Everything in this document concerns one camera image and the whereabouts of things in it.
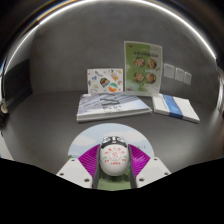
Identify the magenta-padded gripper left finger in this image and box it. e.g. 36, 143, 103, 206
55, 143, 102, 190

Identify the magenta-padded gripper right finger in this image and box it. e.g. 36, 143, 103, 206
127, 143, 172, 190

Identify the white panda-print computer mouse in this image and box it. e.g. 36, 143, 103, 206
99, 134, 130, 177

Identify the grey building-print book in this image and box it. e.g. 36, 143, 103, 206
76, 92, 154, 124

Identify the white book with blue stripe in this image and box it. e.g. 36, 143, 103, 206
151, 93, 201, 125

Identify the white sticker-print standing card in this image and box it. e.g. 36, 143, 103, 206
86, 68, 125, 95

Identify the green food-print standing leaflet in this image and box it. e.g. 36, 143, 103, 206
123, 40, 164, 97

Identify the long white light strip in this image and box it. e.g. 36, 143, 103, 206
2, 0, 218, 75

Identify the white wall socket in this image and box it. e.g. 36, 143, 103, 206
163, 63, 176, 80
174, 67, 186, 83
184, 71, 193, 86

